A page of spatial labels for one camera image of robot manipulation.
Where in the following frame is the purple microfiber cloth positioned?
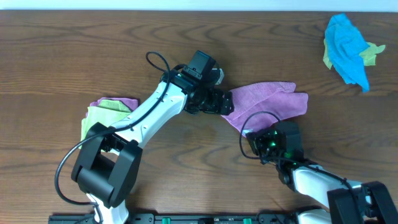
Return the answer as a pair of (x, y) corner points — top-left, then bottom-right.
(224, 82), (308, 134)

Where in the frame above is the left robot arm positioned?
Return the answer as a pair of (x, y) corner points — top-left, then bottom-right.
(71, 50), (233, 223)

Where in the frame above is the folded purple cloth underneath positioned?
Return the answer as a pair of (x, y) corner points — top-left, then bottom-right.
(90, 97), (139, 111)

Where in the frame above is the folded green cloth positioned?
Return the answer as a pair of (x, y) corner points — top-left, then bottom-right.
(81, 106), (132, 140)

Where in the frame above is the blue crumpled cloth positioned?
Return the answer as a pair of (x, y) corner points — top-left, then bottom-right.
(325, 14), (370, 93)

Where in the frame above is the yellow-green crumpled cloth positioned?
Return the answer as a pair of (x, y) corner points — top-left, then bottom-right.
(323, 39), (386, 70)

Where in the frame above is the left black cable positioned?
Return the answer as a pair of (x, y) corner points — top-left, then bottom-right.
(54, 51), (187, 224)

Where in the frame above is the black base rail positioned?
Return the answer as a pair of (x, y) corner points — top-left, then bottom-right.
(48, 213), (299, 224)

